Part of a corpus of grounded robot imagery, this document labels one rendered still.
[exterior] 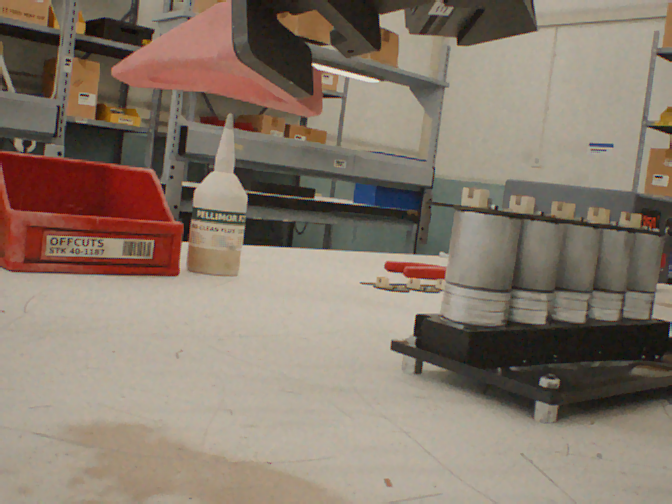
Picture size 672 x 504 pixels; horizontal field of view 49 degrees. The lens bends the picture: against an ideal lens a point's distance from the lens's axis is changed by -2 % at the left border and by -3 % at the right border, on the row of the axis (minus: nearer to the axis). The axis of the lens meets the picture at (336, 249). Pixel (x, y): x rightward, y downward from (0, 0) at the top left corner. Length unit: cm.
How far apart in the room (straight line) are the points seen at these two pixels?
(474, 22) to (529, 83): 572
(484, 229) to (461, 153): 610
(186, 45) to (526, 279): 15
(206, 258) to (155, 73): 19
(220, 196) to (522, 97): 565
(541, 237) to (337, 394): 10
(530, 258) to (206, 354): 12
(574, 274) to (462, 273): 6
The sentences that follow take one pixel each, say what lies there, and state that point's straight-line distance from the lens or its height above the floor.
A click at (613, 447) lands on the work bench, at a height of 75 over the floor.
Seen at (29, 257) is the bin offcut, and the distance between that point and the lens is 42.
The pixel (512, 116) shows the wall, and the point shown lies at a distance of 610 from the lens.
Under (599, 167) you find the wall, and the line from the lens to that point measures 561.
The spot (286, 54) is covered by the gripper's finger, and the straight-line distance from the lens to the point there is 27.
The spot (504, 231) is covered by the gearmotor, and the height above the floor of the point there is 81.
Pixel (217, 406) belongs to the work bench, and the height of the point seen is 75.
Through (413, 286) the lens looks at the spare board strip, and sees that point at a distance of 52.
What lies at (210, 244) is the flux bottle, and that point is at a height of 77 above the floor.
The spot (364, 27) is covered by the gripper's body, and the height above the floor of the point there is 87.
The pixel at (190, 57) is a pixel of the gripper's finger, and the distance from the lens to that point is 27.
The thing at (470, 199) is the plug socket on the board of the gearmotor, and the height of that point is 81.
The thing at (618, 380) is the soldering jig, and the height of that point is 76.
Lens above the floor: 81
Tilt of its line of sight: 5 degrees down
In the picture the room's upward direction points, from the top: 7 degrees clockwise
